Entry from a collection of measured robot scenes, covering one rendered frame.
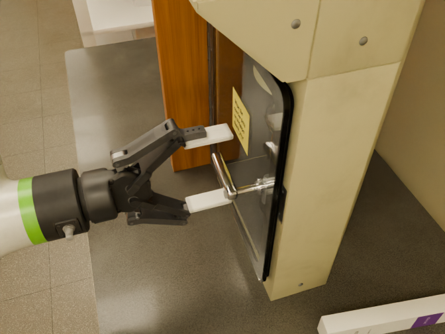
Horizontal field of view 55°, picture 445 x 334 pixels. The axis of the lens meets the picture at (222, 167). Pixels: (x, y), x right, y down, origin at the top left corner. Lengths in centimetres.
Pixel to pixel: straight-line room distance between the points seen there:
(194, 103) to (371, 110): 45
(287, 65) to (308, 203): 24
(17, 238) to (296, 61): 41
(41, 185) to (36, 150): 204
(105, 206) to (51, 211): 7
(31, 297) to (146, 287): 124
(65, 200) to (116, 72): 82
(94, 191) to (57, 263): 150
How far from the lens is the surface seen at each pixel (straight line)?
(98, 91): 129
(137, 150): 57
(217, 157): 65
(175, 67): 83
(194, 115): 91
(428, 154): 102
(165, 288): 83
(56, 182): 60
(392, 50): 49
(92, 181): 60
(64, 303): 197
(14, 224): 60
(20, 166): 258
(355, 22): 44
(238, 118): 66
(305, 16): 41
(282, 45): 41
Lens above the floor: 166
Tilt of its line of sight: 45 degrees down
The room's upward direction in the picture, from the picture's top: straight up
